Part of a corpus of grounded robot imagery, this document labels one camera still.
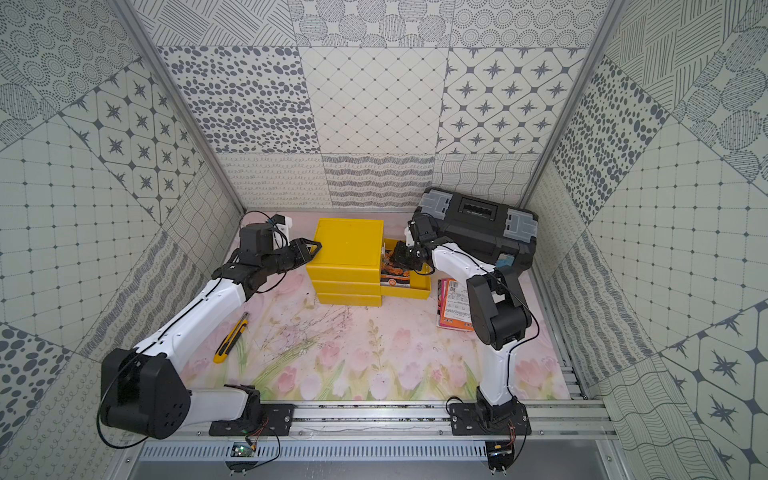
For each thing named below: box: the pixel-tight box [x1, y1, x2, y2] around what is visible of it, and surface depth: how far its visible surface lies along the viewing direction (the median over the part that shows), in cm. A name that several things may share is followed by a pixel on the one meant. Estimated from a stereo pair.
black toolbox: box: [414, 187, 539, 271], surface depth 95 cm
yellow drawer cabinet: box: [306, 218, 384, 307], surface depth 84 cm
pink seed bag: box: [436, 278, 474, 332], surface depth 95 cm
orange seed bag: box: [380, 249, 411, 288], surface depth 94 cm
